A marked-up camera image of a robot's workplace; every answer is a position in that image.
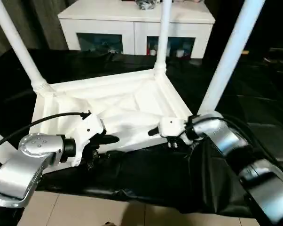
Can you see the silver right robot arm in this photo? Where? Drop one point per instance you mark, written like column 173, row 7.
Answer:
column 226, row 136

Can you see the brown teddy bear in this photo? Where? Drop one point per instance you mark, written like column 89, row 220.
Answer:
column 199, row 1

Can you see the small yellow tag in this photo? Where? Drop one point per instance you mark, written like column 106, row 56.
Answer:
column 246, row 51

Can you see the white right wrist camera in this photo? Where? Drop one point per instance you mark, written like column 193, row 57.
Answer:
column 172, row 126

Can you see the black mat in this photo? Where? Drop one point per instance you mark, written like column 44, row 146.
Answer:
column 155, row 174

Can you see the white low cabinet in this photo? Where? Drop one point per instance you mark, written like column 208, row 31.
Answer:
column 104, row 21

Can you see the white mug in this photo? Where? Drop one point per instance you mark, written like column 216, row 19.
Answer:
column 179, row 53
column 152, row 51

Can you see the white plastic table top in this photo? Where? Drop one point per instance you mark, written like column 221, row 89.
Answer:
column 120, row 106

